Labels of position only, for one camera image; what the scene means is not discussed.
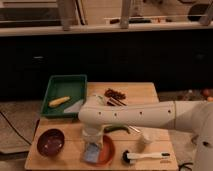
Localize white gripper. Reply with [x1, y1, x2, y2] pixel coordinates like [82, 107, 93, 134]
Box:
[82, 125, 103, 146]

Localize blue grey sponge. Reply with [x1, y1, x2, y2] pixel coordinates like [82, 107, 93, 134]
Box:
[83, 143, 100, 163]

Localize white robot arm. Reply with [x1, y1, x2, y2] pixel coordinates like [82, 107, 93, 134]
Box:
[78, 95, 213, 171]

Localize dark brown bowl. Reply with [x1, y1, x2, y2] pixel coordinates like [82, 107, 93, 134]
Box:
[37, 129, 65, 157]

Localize green chili pepper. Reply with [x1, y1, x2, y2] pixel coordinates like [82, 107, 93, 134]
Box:
[104, 126, 130, 134]

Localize grey triangular cloth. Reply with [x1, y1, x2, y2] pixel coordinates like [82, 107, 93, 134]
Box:
[64, 100, 83, 113]

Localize wooden board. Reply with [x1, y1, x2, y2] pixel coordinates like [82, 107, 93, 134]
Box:
[24, 82, 179, 171]

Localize metal tongs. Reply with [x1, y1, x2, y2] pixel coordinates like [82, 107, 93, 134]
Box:
[107, 97, 140, 133]

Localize white dish brush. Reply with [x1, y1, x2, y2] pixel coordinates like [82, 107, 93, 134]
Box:
[122, 150, 170, 164]

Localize brown dried food pile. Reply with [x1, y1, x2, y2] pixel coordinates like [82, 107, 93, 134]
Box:
[104, 88, 126, 100]

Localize yellow corn cob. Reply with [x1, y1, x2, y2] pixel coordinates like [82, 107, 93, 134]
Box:
[48, 96, 70, 108]

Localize green plastic tray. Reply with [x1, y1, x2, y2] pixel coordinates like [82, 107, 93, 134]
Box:
[41, 75, 87, 118]

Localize white cup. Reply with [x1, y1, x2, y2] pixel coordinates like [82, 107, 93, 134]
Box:
[139, 131, 156, 145]

